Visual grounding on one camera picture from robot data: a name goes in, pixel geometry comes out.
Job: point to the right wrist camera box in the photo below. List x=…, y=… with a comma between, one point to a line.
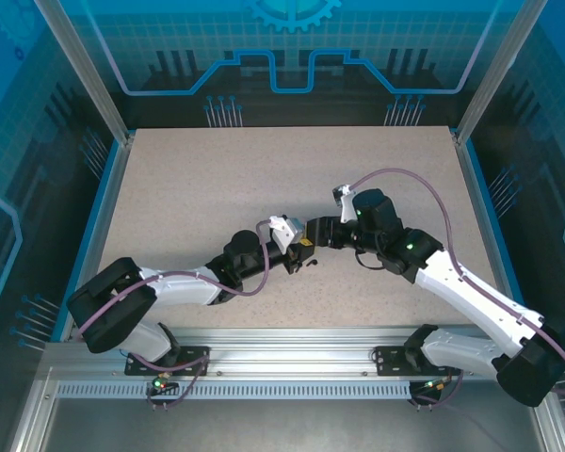
x=343, y=193

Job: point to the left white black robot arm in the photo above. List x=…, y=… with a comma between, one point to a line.
x=183, y=287

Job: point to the aluminium mounting rail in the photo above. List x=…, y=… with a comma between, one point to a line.
x=292, y=353

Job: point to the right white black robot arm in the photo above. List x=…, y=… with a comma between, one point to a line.
x=475, y=296

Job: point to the aluminium table side rail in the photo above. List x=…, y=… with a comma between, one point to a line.
x=479, y=212
x=104, y=212

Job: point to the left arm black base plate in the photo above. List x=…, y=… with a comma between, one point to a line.
x=193, y=352

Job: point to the steel lower shelf panel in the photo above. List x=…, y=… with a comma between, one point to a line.
x=287, y=424

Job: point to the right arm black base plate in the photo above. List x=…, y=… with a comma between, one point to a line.
x=391, y=360

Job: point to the small pegs and screws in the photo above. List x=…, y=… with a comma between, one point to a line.
x=312, y=262

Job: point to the aluminium frame post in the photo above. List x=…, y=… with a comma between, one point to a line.
x=492, y=80
x=93, y=80

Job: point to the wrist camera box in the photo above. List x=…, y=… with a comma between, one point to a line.
x=343, y=193
x=287, y=230

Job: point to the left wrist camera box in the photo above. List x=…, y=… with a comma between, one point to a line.
x=287, y=230

